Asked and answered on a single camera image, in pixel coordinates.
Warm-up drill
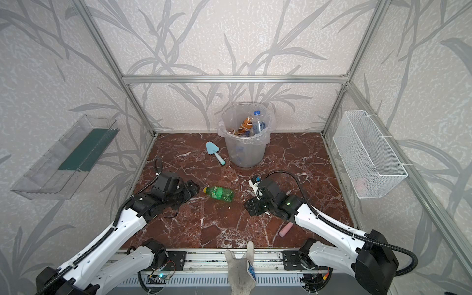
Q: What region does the light blue plastic trowel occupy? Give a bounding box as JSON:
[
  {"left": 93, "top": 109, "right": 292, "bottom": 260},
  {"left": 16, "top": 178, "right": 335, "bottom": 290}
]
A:
[{"left": 206, "top": 141, "right": 226, "bottom": 165}]

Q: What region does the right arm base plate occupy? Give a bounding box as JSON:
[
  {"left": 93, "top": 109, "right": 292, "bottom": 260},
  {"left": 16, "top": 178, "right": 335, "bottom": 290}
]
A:
[{"left": 281, "top": 250, "right": 329, "bottom": 272}]

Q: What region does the aluminium front rail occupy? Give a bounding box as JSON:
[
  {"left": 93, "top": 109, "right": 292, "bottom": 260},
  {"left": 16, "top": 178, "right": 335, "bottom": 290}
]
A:
[{"left": 75, "top": 248, "right": 388, "bottom": 275}]

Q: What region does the brown Nescafe bottle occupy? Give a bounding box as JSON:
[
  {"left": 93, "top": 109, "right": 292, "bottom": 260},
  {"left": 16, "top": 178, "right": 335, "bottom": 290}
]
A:
[{"left": 236, "top": 117, "right": 253, "bottom": 137}]

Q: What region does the green circuit board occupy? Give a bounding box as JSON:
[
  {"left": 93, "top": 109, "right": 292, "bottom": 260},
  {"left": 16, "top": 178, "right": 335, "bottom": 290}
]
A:
[{"left": 147, "top": 273, "right": 173, "bottom": 285}]

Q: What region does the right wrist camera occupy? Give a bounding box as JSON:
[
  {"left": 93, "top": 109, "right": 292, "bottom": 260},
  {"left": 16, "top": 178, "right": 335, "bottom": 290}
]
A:
[{"left": 249, "top": 176, "right": 261, "bottom": 198}]

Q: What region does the clear acrylic wall shelf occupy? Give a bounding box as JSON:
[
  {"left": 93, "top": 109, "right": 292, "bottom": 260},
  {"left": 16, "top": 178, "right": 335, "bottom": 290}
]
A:
[{"left": 11, "top": 115, "right": 120, "bottom": 200}]

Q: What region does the grey mesh waste bin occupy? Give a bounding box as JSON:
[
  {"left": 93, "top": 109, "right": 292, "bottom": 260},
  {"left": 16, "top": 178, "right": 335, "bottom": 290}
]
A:
[{"left": 221, "top": 103, "right": 274, "bottom": 170}]

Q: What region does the white knitted work glove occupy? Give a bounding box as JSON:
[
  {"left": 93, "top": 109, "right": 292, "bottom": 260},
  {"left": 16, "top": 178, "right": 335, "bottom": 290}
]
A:
[{"left": 225, "top": 241, "right": 256, "bottom": 295}]

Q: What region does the clear plastic bin liner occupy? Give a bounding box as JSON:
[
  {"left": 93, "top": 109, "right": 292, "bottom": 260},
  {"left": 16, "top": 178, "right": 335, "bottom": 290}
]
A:
[{"left": 216, "top": 102, "right": 277, "bottom": 145}]

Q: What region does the white wire mesh basket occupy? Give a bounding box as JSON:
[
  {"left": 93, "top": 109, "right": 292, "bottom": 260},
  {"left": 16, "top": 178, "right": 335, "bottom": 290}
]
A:
[{"left": 333, "top": 110, "right": 408, "bottom": 199}]

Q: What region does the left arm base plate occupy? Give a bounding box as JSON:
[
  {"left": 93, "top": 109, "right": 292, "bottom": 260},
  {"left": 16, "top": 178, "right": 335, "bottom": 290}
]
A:
[{"left": 141, "top": 239, "right": 187, "bottom": 272}]

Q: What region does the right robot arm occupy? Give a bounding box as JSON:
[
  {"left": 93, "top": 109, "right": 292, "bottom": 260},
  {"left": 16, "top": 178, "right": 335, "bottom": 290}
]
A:
[{"left": 244, "top": 177, "right": 419, "bottom": 295}]

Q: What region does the green Sprite bottle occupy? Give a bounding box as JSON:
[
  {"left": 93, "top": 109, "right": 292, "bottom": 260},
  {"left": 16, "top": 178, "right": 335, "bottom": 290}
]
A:
[{"left": 204, "top": 186, "right": 234, "bottom": 202}]

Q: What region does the clear water bottle blue cap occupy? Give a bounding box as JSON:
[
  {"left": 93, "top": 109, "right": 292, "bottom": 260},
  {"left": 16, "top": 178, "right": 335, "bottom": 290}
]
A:
[{"left": 252, "top": 110, "right": 266, "bottom": 135}]

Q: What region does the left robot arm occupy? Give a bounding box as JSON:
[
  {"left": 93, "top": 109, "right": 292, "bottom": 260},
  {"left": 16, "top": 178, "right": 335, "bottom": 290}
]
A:
[{"left": 36, "top": 172, "right": 200, "bottom": 295}]

